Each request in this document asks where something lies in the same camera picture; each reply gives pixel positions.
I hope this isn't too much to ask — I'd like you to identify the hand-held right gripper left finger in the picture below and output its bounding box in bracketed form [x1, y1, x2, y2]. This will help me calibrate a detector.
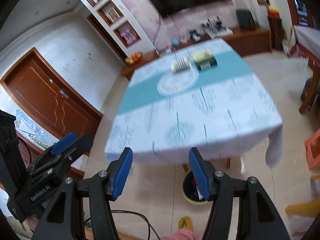
[32, 147, 133, 240]

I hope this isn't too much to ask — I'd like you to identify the small wooden cabinet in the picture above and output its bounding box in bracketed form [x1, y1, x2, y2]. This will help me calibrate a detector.
[121, 50, 160, 80]

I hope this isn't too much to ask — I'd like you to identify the leaf print tablecloth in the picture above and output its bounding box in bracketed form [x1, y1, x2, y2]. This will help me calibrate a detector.
[104, 38, 284, 167]

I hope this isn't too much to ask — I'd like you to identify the brown wooden door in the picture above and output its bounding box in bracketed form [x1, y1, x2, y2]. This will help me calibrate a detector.
[1, 47, 103, 143]

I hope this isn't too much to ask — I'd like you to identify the black bin with yellow rim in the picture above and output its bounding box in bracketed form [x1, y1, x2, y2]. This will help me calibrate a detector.
[182, 170, 213, 205]

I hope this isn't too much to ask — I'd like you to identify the black cable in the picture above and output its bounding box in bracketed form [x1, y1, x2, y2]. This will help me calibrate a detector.
[110, 210, 160, 240]

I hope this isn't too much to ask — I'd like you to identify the pink plastic stool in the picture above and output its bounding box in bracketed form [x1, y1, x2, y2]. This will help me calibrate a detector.
[304, 132, 320, 170]

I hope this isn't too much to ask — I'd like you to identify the white set-top box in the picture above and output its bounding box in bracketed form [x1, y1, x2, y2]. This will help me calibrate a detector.
[212, 28, 233, 37]

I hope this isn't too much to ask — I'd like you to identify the yellow plastic stool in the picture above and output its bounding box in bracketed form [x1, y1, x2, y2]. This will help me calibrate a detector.
[285, 200, 320, 219]

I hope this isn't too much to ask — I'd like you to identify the dark wooden stand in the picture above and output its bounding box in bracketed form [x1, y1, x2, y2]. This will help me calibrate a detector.
[267, 16, 283, 50]

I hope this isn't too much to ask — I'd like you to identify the green cardboard box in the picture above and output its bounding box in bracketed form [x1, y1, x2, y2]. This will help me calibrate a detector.
[193, 51, 218, 71]

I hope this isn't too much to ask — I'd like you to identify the person's leg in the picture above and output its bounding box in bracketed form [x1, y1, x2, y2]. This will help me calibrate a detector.
[160, 229, 203, 240]

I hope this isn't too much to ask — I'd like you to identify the person's left forearm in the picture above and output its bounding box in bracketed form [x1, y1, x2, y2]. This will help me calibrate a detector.
[6, 216, 34, 239]

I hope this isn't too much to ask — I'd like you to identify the clear round glass plate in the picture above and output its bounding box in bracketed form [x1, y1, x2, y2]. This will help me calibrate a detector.
[157, 72, 199, 96]

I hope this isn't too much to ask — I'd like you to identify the long wooden tv console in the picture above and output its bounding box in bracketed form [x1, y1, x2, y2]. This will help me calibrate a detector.
[160, 27, 272, 57]

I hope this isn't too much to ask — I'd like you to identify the side table with pink cloth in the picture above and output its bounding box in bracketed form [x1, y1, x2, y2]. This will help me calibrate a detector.
[287, 25, 320, 67]

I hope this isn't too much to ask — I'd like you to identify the dark air fryer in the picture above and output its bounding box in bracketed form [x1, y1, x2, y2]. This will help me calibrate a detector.
[236, 9, 255, 29]

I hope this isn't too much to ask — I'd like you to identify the picture frame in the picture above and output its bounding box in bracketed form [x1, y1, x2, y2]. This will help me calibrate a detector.
[106, 7, 118, 21]

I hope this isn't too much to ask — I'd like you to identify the yellow slipper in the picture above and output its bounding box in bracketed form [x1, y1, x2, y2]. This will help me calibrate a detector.
[178, 216, 194, 230]

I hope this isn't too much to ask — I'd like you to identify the dark box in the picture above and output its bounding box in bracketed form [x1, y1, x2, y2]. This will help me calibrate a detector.
[301, 77, 320, 113]

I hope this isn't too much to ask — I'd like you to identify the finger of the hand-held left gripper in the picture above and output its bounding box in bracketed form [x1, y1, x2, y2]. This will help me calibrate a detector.
[29, 132, 77, 177]
[47, 134, 94, 181]

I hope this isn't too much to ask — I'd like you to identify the bowl of fruit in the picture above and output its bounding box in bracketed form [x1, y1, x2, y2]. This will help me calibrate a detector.
[125, 52, 143, 64]

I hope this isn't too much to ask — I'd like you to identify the children's wall chart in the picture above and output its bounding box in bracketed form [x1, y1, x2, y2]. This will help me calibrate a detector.
[15, 105, 63, 153]

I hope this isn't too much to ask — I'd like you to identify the checkered paper cup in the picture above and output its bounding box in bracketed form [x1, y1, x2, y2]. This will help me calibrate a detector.
[171, 57, 192, 73]

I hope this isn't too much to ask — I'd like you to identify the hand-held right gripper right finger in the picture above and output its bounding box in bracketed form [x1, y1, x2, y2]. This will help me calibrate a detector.
[188, 147, 290, 240]

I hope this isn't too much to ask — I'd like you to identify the wooden frame glass door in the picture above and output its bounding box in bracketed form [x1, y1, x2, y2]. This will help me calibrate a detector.
[282, 0, 320, 28]

